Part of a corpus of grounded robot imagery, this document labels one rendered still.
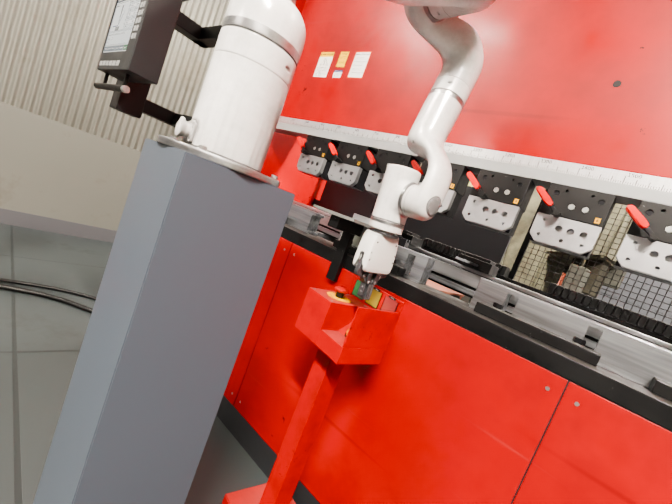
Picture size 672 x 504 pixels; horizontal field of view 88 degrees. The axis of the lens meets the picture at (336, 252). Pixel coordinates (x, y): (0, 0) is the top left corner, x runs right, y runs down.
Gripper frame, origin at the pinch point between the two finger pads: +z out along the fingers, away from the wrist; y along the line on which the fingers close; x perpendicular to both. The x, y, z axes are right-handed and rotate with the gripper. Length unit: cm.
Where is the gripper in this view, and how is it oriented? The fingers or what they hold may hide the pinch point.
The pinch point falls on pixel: (365, 290)
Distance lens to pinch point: 88.8
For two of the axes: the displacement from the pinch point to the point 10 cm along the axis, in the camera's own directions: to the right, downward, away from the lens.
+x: 5.9, 3.0, -7.5
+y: -7.6, -1.3, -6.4
